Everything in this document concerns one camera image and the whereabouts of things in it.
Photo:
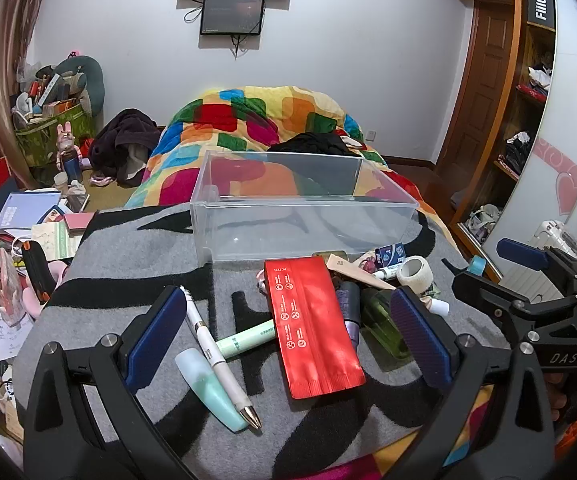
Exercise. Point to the white radiator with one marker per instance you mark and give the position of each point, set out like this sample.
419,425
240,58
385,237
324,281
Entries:
533,285

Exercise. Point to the clear plastic storage box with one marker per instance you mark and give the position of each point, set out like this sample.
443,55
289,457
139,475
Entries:
248,232

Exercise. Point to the grey plush cushion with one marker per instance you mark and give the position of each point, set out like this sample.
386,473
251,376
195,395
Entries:
91,80

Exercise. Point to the gold metallic pouch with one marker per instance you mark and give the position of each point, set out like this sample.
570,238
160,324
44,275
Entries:
331,255

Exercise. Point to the dark clothes pile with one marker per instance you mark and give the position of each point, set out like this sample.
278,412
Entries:
123,135

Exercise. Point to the pink book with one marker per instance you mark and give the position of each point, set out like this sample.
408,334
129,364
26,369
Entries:
81,221

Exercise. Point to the person's right hand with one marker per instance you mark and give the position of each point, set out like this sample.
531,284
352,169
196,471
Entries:
557,392

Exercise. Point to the mint green cosmetic tube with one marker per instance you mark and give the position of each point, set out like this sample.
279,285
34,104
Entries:
248,337

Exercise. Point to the white sliding door with hearts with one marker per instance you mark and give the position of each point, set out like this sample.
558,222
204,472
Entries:
568,110

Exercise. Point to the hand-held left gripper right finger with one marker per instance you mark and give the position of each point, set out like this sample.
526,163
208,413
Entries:
421,340

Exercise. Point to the white tube with blue print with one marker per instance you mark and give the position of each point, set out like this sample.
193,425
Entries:
386,273

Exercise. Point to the teal tape roll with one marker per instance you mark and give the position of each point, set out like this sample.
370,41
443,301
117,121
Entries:
477,262

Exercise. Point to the small blue box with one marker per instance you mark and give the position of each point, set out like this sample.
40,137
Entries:
391,255

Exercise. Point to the purple bottle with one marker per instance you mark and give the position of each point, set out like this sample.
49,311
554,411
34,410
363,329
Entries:
351,310

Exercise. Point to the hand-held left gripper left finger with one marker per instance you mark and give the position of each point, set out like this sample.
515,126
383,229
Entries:
154,340

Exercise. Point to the grey and black blanket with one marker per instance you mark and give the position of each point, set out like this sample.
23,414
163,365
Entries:
143,260

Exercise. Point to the red foil packet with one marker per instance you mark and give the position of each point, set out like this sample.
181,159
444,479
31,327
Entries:
313,330

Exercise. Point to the beige bottle with white cap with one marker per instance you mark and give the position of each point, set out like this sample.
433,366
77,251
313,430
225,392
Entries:
438,306

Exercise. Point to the small wall monitor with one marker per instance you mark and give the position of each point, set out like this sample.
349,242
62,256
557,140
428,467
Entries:
232,15

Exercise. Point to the teal capped cosmetic tube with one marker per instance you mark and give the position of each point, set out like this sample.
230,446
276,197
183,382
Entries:
198,375

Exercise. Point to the beige cream tube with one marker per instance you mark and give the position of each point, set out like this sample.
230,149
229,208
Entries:
348,270

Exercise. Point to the pink rabbit toy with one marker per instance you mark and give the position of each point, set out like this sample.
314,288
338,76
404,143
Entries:
66,135

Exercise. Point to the wooden door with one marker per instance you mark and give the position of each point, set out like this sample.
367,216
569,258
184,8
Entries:
483,85

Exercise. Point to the blue notebook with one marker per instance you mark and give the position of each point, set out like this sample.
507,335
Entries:
23,210

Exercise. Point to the black box with white print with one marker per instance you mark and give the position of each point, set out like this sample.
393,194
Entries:
539,2

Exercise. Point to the green glass bottle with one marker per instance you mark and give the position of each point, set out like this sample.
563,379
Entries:
381,320

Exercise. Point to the white bandage roll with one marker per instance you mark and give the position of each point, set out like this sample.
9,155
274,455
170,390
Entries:
416,272

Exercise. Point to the white pen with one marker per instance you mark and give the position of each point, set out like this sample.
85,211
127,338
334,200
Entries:
203,330

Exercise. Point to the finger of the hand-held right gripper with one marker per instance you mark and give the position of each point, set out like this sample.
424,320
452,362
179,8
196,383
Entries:
523,255
488,292

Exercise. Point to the wooden wardrobe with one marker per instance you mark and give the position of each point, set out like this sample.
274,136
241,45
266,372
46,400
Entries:
518,125

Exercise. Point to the black garment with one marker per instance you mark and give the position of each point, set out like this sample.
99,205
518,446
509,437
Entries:
313,144

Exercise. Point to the white wall socket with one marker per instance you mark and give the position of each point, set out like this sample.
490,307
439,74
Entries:
372,135

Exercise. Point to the black and orange device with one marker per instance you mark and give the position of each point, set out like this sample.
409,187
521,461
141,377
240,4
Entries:
36,270

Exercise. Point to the green patterned book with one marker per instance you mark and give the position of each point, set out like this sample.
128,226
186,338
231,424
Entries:
56,242

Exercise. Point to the green fabric bag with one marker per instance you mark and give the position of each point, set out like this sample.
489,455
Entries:
43,140

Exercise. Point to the colourful patchwork blanket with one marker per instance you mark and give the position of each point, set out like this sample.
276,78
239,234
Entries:
268,110

